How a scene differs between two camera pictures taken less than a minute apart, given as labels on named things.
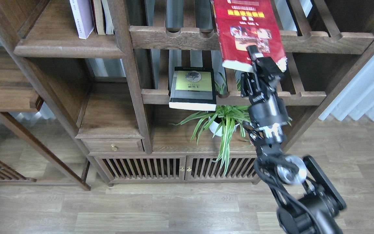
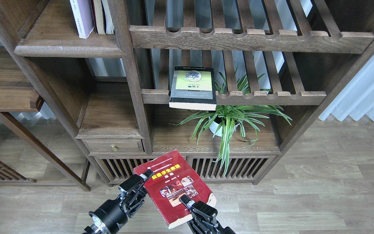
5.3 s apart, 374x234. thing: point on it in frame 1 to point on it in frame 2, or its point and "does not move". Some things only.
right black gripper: [266, 111] to [205, 222]
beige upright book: [98, 7] does not move
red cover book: [243, 23] to [173, 177]
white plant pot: [216, 129] does not move
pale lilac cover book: [82, 13] does not move
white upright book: [107, 18] does not move
